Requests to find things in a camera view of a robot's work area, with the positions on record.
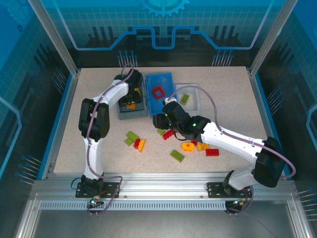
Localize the grey plastic bin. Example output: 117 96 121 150
115 74 149 121

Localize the blue plastic bin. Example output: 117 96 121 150
145 72 175 117

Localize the white plastic bin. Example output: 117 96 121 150
175 83 200 113

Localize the red lego window frame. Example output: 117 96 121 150
151 85 166 100

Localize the green long lego brick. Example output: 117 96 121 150
126 131 140 142
170 149 185 162

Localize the orange round lego piece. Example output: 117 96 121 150
181 141 196 152

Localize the small connector with LED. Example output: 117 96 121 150
226 198 248 209
88 195 105 209

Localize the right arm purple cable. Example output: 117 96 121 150
164 84 297 216

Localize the aluminium side rail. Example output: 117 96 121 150
41 70 81 180
247 69 292 180

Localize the aluminium wide mounting rail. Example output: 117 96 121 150
32 172 295 199

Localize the grey slotted cable duct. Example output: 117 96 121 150
39 201 227 211

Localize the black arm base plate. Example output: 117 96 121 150
207 182 253 199
75 182 121 199

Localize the aluminium frame post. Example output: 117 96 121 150
249 0 299 77
27 0 81 77

